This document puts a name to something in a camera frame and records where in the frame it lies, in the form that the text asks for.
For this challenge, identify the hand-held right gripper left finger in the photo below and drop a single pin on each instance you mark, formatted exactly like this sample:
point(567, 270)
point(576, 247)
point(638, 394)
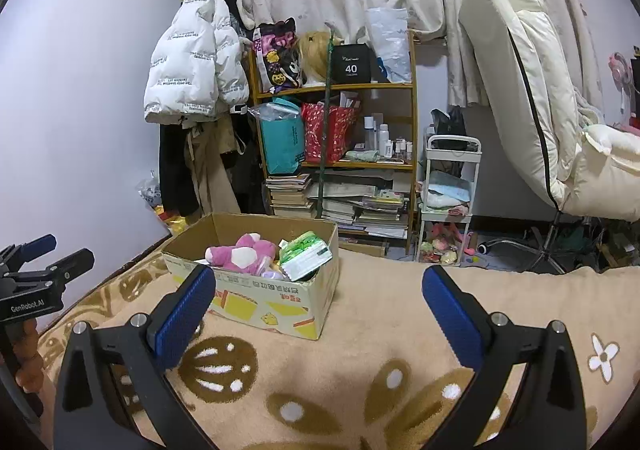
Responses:
point(182, 320)

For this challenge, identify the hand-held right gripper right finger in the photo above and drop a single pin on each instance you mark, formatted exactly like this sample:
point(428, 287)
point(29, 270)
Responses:
point(450, 315)

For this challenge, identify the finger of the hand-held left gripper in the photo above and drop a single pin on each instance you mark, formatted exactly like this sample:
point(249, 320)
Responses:
point(70, 265)
point(35, 246)

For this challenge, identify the cardboard box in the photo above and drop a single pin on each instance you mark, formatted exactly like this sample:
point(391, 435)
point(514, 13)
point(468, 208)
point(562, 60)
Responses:
point(365, 247)
point(250, 300)

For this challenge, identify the pink white-spotted plush toy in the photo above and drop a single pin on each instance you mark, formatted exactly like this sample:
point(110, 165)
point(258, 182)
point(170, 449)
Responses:
point(235, 255)

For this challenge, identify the lilac plush toy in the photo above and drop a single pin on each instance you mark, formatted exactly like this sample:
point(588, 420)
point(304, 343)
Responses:
point(272, 274)

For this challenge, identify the green white soft packet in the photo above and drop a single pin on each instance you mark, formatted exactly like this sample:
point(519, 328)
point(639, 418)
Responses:
point(305, 255)

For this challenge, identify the person's left hand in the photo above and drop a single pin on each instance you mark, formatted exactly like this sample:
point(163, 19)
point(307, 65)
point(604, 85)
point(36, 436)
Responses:
point(29, 355)

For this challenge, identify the pile of small plush toys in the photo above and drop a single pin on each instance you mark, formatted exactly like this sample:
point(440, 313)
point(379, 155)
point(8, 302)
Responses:
point(442, 245)

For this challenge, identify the plastic bag of toys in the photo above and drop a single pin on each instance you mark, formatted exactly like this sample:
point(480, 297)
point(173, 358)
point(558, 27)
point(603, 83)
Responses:
point(160, 215)

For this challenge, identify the beige patterned blanket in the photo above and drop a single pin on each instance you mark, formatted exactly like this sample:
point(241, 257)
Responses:
point(350, 355)

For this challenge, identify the flat cardboard box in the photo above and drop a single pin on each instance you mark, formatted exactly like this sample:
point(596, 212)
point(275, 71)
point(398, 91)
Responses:
point(365, 247)

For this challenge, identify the folded pastel cloths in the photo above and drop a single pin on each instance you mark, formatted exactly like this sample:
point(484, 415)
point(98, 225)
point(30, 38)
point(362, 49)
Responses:
point(445, 192)

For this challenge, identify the black hanging garment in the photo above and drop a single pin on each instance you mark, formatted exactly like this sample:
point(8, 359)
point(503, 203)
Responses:
point(172, 170)

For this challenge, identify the beige hanging garment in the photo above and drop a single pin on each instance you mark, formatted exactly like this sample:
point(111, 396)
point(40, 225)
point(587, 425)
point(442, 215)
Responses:
point(210, 180)

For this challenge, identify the black hanging coat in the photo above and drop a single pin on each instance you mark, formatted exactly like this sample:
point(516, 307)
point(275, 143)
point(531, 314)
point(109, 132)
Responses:
point(250, 180)

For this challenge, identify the pile of books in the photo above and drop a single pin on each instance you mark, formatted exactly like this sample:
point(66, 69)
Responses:
point(290, 195)

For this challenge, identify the white trolley cart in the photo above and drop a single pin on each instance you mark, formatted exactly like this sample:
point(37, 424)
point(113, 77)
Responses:
point(452, 140)

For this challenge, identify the pale green pouch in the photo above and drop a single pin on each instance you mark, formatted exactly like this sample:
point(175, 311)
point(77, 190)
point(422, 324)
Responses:
point(362, 156)

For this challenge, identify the wooden shelf unit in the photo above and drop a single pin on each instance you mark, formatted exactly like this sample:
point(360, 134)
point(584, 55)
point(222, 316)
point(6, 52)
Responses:
point(413, 130)

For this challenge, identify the group of cosmetic bottles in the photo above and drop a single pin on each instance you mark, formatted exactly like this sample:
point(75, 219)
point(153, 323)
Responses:
point(384, 137)

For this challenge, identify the teal bag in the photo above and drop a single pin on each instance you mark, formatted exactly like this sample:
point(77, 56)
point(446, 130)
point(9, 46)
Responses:
point(282, 142)

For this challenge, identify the red gift bag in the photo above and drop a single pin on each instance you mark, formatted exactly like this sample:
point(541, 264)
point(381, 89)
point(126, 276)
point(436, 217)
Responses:
point(340, 135)

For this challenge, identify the green pole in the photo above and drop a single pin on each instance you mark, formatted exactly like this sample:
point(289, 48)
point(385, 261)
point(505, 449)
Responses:
point(325, 130)

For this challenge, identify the clear plastic bag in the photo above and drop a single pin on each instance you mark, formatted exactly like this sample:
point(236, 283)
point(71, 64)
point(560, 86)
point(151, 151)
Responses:
point(272, 112)

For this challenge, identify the white printed puffer jacket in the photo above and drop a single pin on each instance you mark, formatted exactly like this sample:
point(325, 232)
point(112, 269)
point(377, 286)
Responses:
point(190, 65)

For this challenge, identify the cream padded chair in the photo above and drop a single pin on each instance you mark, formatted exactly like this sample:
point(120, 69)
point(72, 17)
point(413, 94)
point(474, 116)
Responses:
point(510, 80)

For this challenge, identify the black box with white print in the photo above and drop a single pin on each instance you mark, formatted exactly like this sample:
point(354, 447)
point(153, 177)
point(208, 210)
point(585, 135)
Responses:
point(352, 65)

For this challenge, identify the white plastic bag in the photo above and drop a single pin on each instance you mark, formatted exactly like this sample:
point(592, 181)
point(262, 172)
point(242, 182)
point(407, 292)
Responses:
point(390, 45)

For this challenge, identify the black pink patterned tote bag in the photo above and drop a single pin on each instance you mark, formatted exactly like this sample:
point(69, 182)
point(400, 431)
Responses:
point(277, 60)

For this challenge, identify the blonde wig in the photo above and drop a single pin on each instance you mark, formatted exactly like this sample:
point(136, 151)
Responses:
point(315, 57)

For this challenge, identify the pink fan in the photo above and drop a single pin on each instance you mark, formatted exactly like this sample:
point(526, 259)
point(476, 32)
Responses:
point(619, 67)

